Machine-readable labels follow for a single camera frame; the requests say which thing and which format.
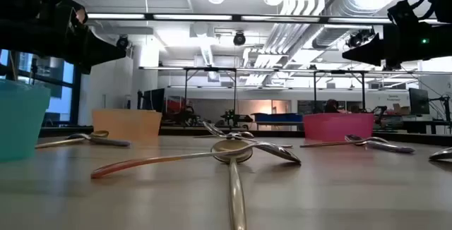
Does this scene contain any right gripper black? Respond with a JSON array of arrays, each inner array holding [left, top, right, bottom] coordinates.
[[341, 20, 452, 71]]

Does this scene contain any pink plastic bin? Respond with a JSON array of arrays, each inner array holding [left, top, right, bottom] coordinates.
[[302, 112, 375, 143]]

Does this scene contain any purple-handled silverware piece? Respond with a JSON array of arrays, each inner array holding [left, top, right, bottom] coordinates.
[[345, 134, 416, 155]]

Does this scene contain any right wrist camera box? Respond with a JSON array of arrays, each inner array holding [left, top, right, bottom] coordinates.
[[387, 0, 420, 26]]

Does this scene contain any orange plastic bin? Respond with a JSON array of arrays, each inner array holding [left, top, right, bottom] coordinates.
[[92, 109, 162, 143]]

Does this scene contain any black computer monitor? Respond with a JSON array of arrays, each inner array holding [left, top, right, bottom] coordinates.
[[141, 87, 166, 113], [408, 87, 431, 115]]

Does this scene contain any overhead light bar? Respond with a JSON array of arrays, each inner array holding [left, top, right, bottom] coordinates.
[[86, 12, 393, 25]]

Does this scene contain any teal green plastic bin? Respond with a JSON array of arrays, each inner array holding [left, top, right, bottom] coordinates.
[[0, 78, 52, 163]]

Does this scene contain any black background station frame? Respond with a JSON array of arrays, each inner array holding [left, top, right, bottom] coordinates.
[[312, 69, 367, 113], [182, 66, 238, 118]]

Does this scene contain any black hanging ceiling camera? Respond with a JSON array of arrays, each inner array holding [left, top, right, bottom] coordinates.
[[347, 28, 375, 49], [116, 35, 130, 50], [232, 30, 247, 47]]

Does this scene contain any blue storage crate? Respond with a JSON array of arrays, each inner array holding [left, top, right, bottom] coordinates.
[[253, 112, 304, 123]]

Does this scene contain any person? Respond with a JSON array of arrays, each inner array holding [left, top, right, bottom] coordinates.
[[323, 98, 342, 114]]

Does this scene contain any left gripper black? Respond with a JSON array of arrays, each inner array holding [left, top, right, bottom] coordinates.
[[0, 18, 127, 75]]

